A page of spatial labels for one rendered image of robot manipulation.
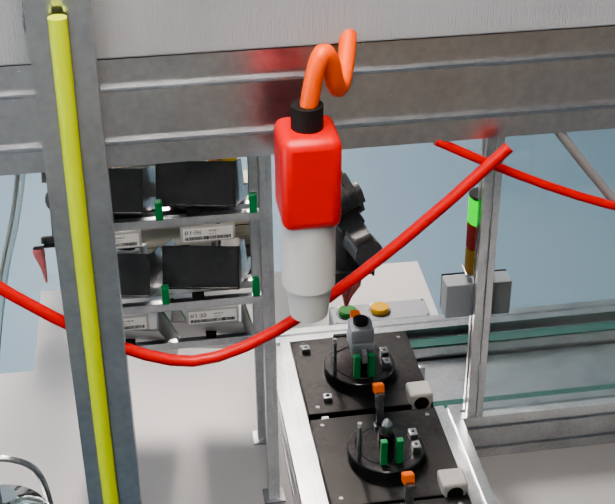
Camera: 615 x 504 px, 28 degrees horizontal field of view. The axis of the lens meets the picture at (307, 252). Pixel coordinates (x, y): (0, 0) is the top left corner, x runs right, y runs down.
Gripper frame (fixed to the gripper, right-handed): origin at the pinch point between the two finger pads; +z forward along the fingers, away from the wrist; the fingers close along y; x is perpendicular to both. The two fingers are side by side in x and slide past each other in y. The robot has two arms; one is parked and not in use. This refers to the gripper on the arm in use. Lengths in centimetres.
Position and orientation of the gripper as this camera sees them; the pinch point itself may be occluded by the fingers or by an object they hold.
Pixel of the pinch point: (345, 301)
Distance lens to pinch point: 253.8
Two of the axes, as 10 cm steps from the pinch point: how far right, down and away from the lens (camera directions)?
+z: -0.1, 8.4, 5.4
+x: -1.6, -5.4, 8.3
